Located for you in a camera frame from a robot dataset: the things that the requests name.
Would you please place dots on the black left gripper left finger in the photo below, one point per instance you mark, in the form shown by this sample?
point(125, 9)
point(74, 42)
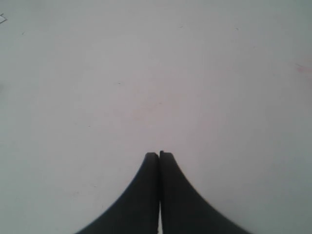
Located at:
point(136, 211)

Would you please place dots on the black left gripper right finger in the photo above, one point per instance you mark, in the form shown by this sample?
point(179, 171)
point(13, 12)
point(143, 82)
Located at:
point(183, 209)

